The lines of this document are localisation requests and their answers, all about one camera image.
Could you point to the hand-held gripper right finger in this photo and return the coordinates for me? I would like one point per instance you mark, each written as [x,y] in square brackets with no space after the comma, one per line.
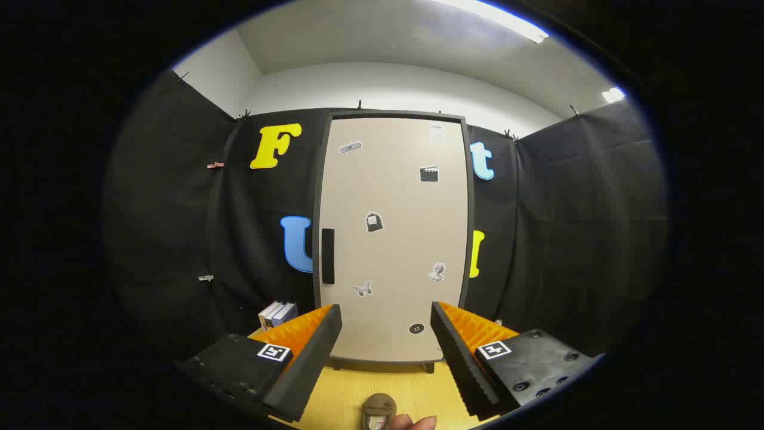
[462,364]

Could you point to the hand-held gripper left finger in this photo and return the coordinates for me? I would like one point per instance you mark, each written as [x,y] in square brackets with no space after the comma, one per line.
[310,364]

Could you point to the grey shoe cabinet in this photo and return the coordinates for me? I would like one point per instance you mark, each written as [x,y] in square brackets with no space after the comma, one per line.
[470,239]

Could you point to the beige shoe cabinet door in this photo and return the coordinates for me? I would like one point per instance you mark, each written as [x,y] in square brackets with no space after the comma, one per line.
[394,251]

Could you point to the black backdrop cloth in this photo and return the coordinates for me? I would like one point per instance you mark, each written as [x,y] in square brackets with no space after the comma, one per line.
[567,227]

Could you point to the small ceiling light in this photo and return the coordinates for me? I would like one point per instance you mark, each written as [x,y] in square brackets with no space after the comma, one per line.
[613,94]

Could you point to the long ceiling light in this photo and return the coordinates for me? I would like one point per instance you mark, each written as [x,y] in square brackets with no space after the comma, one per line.
[498,19]

